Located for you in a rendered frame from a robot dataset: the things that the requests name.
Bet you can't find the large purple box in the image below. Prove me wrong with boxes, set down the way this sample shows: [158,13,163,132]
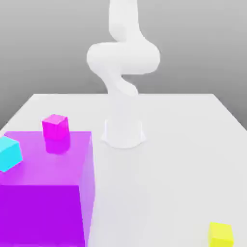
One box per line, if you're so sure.
[0,131,96,247]

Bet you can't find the small yellow cube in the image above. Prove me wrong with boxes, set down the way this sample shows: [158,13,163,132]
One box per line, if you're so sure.
[207,221,234,247]

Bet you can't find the small cyan cube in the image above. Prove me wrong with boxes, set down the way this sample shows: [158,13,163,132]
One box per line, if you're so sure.
[0,135,23,173]

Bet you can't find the small magenta cube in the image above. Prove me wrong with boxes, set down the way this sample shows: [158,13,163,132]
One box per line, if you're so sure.
[41,114,70,140]

